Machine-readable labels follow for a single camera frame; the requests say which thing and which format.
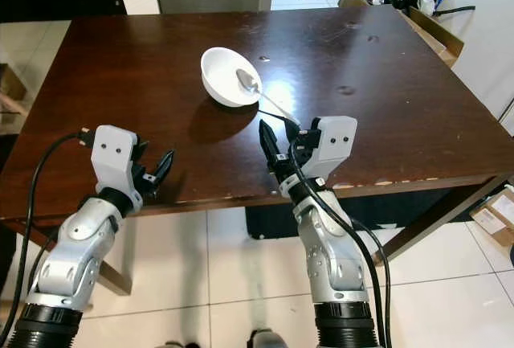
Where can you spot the large open cardboard box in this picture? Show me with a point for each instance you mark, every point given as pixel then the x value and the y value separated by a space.
pixel 446 42

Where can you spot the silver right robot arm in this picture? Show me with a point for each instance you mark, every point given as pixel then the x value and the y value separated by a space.
pixel 329 251

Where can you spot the metal spoon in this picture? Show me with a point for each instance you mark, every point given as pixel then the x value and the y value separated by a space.
pixel 246 82

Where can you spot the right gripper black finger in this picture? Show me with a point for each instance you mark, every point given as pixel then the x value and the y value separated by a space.
pixel 292 129
pixel 271 144

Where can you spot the white ceramic bowl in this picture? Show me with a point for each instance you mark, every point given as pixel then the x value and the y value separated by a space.
pixel 218 75

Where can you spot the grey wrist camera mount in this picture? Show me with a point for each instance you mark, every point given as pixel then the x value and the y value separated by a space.
pixel 112 155
pixel 331 141

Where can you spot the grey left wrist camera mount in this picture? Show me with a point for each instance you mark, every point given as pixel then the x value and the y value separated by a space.
pixel 112 155

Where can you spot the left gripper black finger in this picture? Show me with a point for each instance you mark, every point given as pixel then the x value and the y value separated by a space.
pixel 148 155
pixel 165 168

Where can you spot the grey robot foot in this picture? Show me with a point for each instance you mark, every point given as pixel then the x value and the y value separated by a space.
pixel 178 345
pixel 265 340

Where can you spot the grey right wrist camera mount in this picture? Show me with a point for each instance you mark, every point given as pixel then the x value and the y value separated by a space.
pixel 331 141

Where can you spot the grey robot right foot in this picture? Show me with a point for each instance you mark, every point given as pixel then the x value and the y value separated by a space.
pixel 265 340

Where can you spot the flat cardboard package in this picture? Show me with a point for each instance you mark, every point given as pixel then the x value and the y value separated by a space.
pixel 494 219

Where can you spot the grey robot left foot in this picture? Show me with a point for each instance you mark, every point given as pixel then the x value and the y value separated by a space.
pixel 178 345

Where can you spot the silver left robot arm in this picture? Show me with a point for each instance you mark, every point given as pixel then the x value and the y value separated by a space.
pixel 76 251

